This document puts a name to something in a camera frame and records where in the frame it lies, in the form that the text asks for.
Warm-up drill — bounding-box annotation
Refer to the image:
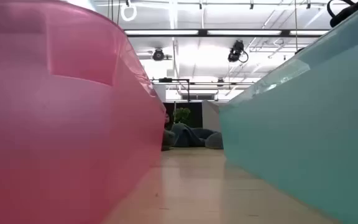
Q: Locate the blue denim bucket hat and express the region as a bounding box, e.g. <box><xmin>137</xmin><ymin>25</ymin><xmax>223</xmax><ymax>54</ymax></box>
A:
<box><xmin>170</xmin><ymin>123</ymin><xmax>217</xmax><ymax>148</ymax></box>

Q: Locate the green leafy room plant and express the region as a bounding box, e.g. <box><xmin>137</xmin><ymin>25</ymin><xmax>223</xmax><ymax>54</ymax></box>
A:
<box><xmin>173</xmin><ymin>107</ymin><xmax>192</xmax><ymax>125</ymax></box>

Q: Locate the long ceiling light bar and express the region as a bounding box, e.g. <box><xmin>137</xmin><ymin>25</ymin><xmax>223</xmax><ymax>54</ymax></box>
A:
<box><xmin>123</xmin><ymin>28</ymin><xmax>331</xmax><ymax>39</ymax></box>

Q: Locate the red translucent plastic bin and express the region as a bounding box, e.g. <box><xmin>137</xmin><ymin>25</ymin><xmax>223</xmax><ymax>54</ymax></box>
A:
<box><xmin>0</xmin><ymin>0</ymin><xmax>167</xmax><ymax>224</ymax></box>

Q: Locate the teal translucent plastic bin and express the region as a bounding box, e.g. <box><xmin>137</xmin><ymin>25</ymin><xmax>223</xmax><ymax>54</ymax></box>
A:
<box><xmin>218</xmin><ymin>0</ymin><xmax>358</xmax><ymax>224</ymax></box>

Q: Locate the black overhead frame bar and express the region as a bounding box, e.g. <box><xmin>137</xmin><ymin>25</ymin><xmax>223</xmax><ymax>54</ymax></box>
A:
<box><xmin>150</xmin><ymin>77</ymin><xmax>255</xmax><ymax>102</ymax></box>

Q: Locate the black round ceiling camera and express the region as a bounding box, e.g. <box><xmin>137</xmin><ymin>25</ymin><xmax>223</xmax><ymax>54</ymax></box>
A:
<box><xmin>152</xmin><ymin>48</ymin><xmax>165</xmax><ymax>62</ymax></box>

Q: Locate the black ceiling camera with cable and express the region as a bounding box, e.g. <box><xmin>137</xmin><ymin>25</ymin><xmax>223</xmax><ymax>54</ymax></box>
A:
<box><xmin>227</xmin><ymin>39</ymin><xmax>249</xmax><ymax>64</ymax></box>

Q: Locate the white hanging ring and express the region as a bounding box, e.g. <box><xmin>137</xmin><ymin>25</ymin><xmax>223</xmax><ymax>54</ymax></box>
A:
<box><xmin>120</xmin><ymin>2</ymin><xmax>138</xmax><ymax>22</ymax></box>

